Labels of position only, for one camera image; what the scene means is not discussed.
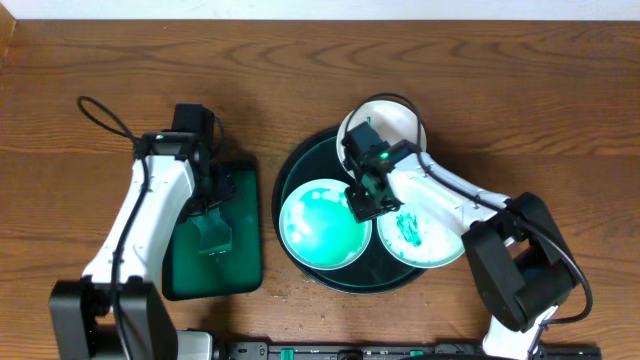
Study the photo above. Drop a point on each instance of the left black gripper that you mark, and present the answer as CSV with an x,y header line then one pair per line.
x,y
213,210

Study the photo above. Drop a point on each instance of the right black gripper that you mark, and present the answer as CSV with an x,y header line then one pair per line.
x,y
359,210

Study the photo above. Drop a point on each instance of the green scouring sponge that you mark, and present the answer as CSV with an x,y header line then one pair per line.
x,y
215,233

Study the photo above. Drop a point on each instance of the mint plate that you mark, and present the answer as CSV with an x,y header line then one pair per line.
x,y
318,229
430,245

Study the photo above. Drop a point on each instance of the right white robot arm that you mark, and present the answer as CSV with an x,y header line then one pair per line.
x,y
522,268

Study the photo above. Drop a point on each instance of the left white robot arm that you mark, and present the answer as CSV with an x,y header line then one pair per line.
x,y
115,310

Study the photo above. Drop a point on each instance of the round black tray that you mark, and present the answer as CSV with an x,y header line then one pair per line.
x,y
376,270

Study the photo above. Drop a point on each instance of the rectangular green tray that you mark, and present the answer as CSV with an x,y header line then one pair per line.
x,y
188,275

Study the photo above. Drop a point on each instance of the white plate with green streaks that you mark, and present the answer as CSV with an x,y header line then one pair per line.
x,y
391,120

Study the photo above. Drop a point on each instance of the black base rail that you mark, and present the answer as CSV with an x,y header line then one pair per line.
x,y
264,351

